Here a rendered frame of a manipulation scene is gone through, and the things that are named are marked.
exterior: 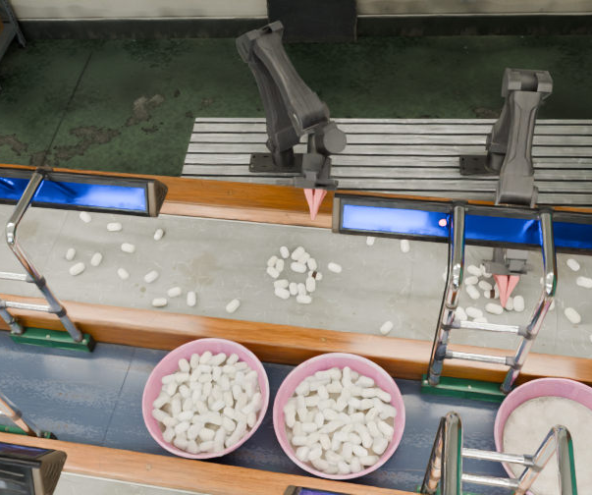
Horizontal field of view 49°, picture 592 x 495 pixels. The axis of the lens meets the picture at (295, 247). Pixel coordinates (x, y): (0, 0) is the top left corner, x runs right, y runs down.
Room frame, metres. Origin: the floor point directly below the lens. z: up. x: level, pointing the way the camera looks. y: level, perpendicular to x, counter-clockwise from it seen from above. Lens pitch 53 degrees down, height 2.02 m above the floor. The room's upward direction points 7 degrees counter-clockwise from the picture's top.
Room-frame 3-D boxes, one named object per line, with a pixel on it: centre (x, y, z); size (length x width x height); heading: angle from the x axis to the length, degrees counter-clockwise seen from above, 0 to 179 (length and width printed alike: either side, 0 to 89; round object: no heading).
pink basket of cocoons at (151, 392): (0.59, 0.22, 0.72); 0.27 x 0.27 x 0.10
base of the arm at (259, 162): (1.33, 0.01, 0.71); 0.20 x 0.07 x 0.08; 80
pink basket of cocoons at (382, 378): (0.52, -0.05, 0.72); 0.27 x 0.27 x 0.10
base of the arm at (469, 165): (1.23, -0.59, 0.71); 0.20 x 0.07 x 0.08; 80
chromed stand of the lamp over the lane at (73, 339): (0.89, 0.58, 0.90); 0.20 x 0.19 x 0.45; 75
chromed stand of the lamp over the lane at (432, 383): (0.65, -0.36, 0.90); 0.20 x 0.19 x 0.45; 75
